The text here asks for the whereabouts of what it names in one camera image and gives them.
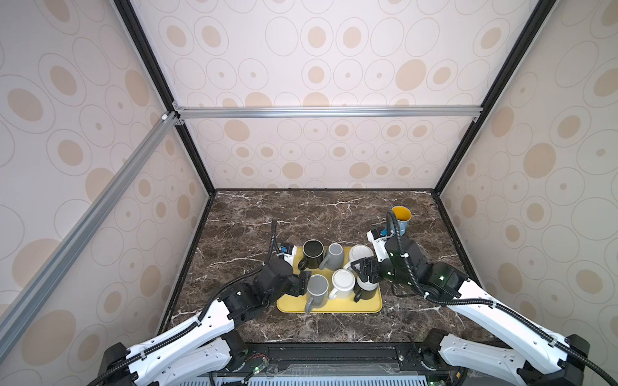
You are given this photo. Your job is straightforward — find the tall grey mug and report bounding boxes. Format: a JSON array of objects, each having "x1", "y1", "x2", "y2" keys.
[{"x1": 304, "y1": 274, "x2": 329, "y2": 314}]

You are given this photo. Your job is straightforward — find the blue butterfly mug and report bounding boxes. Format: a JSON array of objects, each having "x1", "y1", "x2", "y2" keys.
[{"x1": 386, "y1": 206, "x2": 412, "y2": 236}]

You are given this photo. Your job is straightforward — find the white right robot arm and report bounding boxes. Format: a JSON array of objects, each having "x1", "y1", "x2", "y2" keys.
[{"x1": 348, "y1": 238, "x2": 590, "y2": 385}]

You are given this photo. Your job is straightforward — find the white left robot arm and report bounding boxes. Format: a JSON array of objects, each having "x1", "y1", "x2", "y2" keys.
[{"x1": 92, "y1": 258, "x2": 312, "y2": 385}]

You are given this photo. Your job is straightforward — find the white ribbed-bottom mug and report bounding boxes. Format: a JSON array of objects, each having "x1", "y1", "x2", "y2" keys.
[{"x1": 344, "y1": 244, "x2": 374, "y2": 270}]

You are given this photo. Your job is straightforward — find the black mug white bottom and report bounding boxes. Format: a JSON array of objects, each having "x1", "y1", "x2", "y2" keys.
[{"x1": 353, "y1": 277, "x2": 379, "y2": 302}]

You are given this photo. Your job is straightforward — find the small grey mug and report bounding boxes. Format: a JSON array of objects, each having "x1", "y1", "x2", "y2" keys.
[{"x1": 319, "y1": 243, "x2": 344, "y2": 271}]

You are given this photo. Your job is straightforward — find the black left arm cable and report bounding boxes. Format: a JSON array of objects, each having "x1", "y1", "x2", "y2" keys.
[{"x1": 86, "y1": 218, "x2": 280, "y2": 386}]

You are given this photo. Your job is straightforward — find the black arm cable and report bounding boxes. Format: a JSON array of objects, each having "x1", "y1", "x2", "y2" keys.
[
  {"x1": 385, "y1": 210, "x2": 618, "y2": 386},
  {"x1": 86, "y1": 218, "x2": 280, "y2": 386}
]

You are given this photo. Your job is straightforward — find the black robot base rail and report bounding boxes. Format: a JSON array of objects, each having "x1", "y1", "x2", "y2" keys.
[{"x1": 206, "y1": 343, "x2": 468, "y2": 385}]

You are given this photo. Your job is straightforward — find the aluminium rail back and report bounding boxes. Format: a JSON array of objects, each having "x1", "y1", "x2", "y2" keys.
[{"x1": 179, "y1": 106, "x2": 483, "y2": 119}]

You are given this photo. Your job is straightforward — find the aluminium rail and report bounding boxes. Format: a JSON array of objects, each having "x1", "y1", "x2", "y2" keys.
[
  {"x1": 1, "y1": 111, "x2": 180, "y2": 360},
  {"x1": 179, "y1": 106, "x2": 483, "y2": 119}
]

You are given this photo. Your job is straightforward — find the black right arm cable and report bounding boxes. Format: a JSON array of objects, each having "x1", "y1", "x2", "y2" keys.
[{"x1": 385, "y1": 210, "x2": 618, "y2": 386}]

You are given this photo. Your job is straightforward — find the aluminium rail left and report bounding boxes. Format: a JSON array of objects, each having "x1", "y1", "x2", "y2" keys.
[{"x1": 1, "y1": 111, "x2": 180, "y2": 360}]

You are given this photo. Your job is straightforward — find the black corner frame post right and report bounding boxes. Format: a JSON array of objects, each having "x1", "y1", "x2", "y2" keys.
[{"x1": 433, "y1": 0, "x2": 558, "y2": 198}]

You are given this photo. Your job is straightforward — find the black corner frame post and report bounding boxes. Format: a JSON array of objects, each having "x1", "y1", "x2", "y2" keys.
[
  {"x1": 433, "y1": 0, "x2": 558, "y2": 198},
  {"x1": 113, "y1": 0, "x2": 217, "y2": 196}
]

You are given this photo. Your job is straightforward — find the black corner frame post left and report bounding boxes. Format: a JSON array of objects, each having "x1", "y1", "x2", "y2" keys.
[{"x1": 113, "y1": 0, "x2": 217, "y2": 196}]

